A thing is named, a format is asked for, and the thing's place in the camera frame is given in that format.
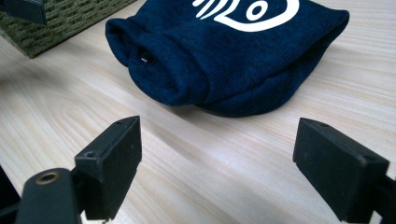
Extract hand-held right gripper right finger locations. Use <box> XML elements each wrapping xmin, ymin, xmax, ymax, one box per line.
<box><xmin>292</xmin><ymin>117</ymin><xmax>390</xmax><ymax>224</ymax></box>

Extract green woven basket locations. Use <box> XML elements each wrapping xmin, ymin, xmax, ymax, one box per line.
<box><xmin>0</xmin><ymin>0</ymin><xmax>138</xmax><ymax>60</ymax></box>

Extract navy blue drawstring pouch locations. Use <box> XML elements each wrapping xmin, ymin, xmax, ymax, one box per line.
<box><xmin>105</xmin><ymin>0</ymin><xmax>350</xmax><ymax>118</ymax></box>

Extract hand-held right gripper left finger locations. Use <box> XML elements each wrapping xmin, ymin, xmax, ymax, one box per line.
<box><xmin>74</xmin><ymin>115</ymin><xmax>143</xmax><ymax>222</ymax></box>

